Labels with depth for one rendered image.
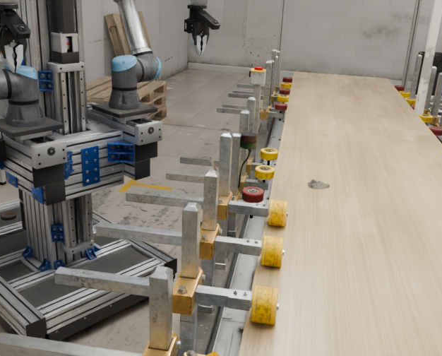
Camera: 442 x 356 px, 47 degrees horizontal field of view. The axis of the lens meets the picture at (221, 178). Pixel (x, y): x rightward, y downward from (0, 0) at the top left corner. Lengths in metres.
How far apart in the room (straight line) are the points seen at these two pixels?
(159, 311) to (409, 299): 0.67
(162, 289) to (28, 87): 1.39
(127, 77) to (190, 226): 1.37
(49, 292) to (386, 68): 8.09
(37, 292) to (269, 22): 7.91
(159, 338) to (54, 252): 1.74
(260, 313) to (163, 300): 0.28
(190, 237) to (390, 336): 0.49
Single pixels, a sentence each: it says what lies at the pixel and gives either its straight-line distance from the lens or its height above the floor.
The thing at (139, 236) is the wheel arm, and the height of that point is 0.95.
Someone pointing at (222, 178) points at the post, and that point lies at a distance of 1.62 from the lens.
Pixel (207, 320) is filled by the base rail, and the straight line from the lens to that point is 1.52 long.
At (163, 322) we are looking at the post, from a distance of 0.96.
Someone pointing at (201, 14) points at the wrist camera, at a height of 1.48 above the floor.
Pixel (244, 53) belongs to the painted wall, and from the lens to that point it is 9.92.
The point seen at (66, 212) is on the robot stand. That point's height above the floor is 0.55.
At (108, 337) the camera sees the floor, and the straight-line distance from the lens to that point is 2.61.
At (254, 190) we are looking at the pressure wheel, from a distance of 1.86.
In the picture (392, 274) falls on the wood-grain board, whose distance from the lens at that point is 1.47.
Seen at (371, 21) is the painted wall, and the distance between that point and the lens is 9.68.
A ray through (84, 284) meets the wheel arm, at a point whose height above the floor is 0.94.
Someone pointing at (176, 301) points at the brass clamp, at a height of 0.95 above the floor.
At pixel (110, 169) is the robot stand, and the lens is 2.43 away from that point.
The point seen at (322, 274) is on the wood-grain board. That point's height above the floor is 0.90.
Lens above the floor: 1.61
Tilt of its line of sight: 21 degrees down
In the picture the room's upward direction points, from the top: 3 degrees clockwise
